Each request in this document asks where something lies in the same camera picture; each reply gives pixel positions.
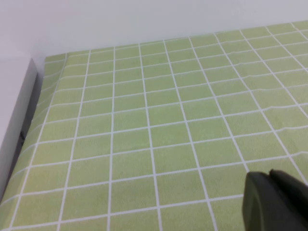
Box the green checkered tablecloth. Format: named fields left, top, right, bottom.
left=0, top=20, right=308, bottom=231

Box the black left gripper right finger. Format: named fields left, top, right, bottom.
left=269, top=169, right=308, bottom=210

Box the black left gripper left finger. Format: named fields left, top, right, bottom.
left=242, top=171, right=308, bottom=231

